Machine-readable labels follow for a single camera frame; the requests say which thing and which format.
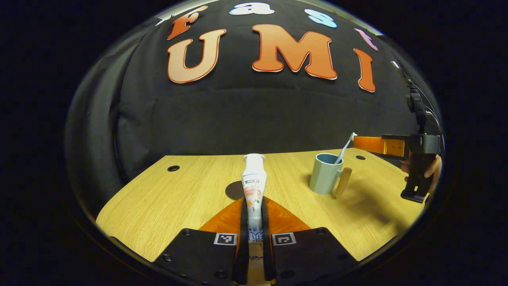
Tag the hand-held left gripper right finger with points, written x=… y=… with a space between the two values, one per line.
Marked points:
x=265 y=222

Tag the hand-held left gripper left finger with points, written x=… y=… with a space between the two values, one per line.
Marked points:
x=243 y=222

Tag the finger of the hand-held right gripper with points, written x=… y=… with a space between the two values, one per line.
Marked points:
x=369 y=143

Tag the white toothbrush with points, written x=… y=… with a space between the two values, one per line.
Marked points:
x=345 y=149

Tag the dark round coaster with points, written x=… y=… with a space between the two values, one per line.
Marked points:
x=233 y=190

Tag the white toothpaste tube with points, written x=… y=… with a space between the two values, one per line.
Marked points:
x=254 y=174

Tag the black backdrop cloth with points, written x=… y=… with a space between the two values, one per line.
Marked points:
x=238 y=119

